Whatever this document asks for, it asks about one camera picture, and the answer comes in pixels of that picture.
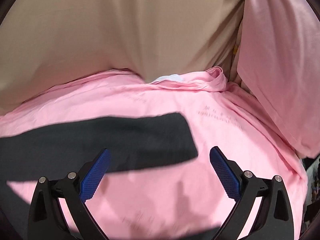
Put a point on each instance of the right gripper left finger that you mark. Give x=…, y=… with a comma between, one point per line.
x=46, y=219

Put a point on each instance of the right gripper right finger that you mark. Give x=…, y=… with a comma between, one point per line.
x=274, y=218

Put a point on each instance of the black pants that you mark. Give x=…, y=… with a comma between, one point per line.
x=55, y=150

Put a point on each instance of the pink bed sheet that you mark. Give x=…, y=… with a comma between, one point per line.
x=161, y=183

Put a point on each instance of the pink pillow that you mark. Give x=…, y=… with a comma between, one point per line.
x=279, y=63

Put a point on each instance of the beige headboard cover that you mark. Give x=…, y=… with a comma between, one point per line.
x=51, y=42

